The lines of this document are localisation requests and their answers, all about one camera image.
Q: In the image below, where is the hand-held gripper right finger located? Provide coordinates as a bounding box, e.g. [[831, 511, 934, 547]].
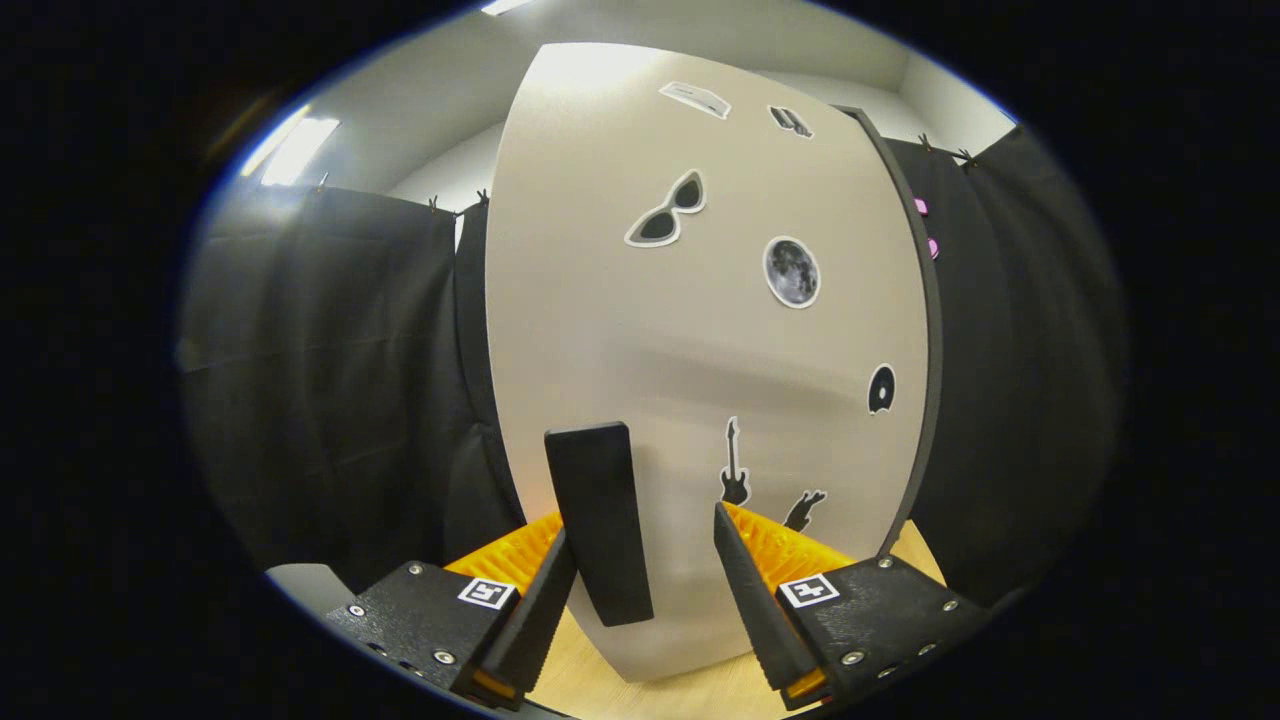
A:
[[713, 502, 991, 711]]

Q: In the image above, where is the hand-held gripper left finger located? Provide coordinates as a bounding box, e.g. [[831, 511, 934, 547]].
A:
[[325, 512, 579, 713]]

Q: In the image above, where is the black door handle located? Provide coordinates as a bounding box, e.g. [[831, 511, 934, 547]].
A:
[[544, 422, 655, 628]]

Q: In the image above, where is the white shoe cabinet door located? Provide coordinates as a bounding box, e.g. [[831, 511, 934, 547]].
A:
[[485, 42, 931, 683]]

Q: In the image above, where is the dark grey shoe cabinet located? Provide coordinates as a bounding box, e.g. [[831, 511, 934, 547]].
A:
[[835, 105, 944, 556]]

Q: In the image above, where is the black backdrop cloth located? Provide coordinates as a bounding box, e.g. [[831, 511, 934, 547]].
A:
[[180, 125, 1131, 606]]

